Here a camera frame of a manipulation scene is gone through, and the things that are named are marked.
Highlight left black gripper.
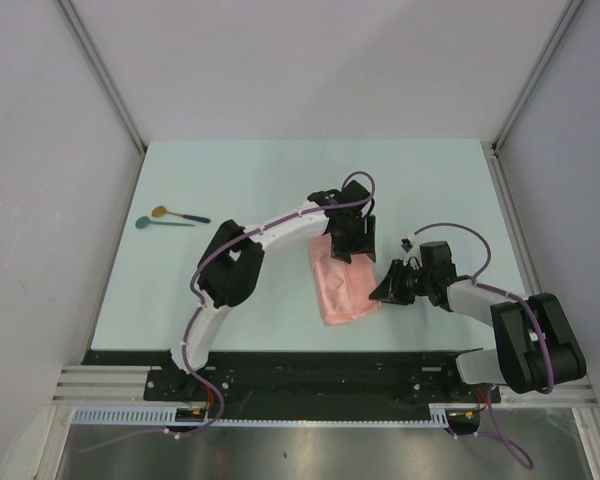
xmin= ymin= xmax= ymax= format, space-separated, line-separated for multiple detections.
xmin=331 ymin=214 xmax=375 ymax=265

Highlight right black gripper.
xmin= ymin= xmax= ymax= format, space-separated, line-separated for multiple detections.
xmin=369 ymin=259 xmax=433 ymax=305

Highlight pink satin napkin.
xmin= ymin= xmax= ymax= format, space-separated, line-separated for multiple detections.
xmin=309 ymin=235 xmax=382 ymax=326

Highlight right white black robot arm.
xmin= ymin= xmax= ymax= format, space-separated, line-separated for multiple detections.
xmin=369 ymin=240 xmax=587 ymax=401

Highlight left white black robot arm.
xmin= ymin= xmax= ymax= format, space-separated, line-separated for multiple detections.
xmin=165 ymin=175 xmax=376 ymax=400

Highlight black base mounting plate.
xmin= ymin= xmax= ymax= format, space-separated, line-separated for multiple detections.
xmin=144 ymin=351 xmax=488 ymax=420

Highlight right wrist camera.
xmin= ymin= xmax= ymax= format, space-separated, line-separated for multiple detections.
xmin=401 ymin=236 xmax=422 ymax=267

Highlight right aluminium table rail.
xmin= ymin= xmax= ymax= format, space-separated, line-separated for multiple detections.
xmin=481 ymin=142 xmax=546 ymax=295

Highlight gold spoon teal handle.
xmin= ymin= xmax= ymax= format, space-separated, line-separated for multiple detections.
xmin=151 ymin=206 xmax=211 ymax=224

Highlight white slotted cable duct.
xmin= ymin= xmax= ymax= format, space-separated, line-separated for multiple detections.
xmin=72 ymin=405 xmax=480 ymax=433

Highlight right aluminium frame post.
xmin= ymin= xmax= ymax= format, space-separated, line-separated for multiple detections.
xmin=490 ymin=0 xmax=588 ymax=153

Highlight aluminium frame post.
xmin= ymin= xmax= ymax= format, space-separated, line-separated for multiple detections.
xmin=53 ymin=0 xmax=148 ymax=158
xmin=490 ymin=0 xmax=588 ymax=153

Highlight front aluminium cross rail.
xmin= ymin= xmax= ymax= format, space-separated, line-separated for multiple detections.
xmin=52 ymin=365 xmax=598 ymax=409

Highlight left aluminium frame post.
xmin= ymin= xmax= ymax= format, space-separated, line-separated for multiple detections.
xmin=53 ymin=0 xmax=148 ymax=158

